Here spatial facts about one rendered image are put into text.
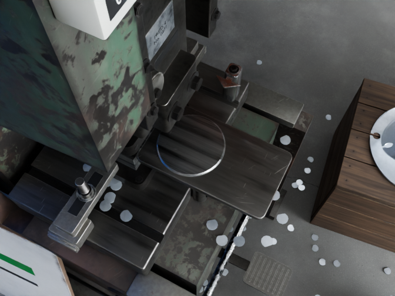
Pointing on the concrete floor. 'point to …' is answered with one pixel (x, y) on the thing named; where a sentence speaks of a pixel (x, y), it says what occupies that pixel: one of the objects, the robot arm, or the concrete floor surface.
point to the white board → (30, 268)
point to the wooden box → (358, 174)
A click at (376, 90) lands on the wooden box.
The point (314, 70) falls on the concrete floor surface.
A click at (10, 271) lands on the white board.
